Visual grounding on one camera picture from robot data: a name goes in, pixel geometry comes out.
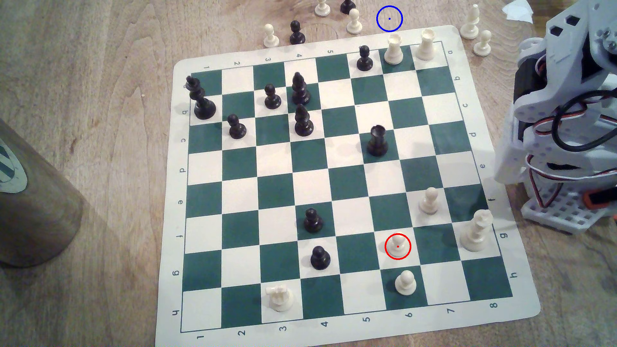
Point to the white chess rook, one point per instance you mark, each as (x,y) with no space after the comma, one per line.
(394,51)
(426,45)

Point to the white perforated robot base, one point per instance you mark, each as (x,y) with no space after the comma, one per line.
(559,212)

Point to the brown cylindrical container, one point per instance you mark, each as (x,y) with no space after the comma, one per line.
(41,212)

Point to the black chess bishop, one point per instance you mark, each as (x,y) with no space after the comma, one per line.
(303,123)
(300,91)

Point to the white chess bishop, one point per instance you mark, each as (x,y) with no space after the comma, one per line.
(470,24)

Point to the white paper scrap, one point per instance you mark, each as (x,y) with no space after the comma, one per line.
(518,10)

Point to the black chess rook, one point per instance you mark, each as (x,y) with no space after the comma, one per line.
(377,141)

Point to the white chess king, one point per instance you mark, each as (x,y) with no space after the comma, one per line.
(476,234)

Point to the black chess king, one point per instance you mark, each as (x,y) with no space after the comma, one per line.
(202,105)

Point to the black chess pawn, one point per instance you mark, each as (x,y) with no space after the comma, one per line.
(297,33)
(365,59)
(320,259)
(313,221)
(347,6)
(236,128)
(272,98)

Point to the green white chess mat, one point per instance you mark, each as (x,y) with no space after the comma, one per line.
(308,173)

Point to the white printed robot arm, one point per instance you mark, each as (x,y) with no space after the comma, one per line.
(573,33)

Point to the white chess pawn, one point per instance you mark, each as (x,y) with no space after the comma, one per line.
(406,283)
(271,36)
(354,22)
(482,44)
(322,7)
(428,201)
(397,244)

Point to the white chess knight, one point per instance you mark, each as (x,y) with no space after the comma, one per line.
(280,298)

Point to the orange plastic part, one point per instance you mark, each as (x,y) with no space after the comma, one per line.
(600,198)

